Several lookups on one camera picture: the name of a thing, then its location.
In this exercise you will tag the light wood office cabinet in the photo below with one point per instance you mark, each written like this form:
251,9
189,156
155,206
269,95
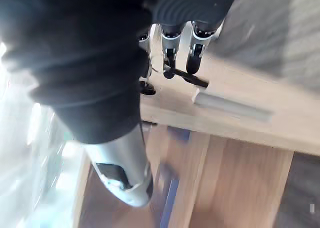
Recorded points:
237,183

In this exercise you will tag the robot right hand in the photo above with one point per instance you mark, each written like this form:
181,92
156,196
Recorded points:
82,50

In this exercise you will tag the round black cabinet lock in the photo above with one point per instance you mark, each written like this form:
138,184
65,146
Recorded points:
148,89

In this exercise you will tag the black cabinet key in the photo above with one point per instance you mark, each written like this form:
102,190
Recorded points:
192,80

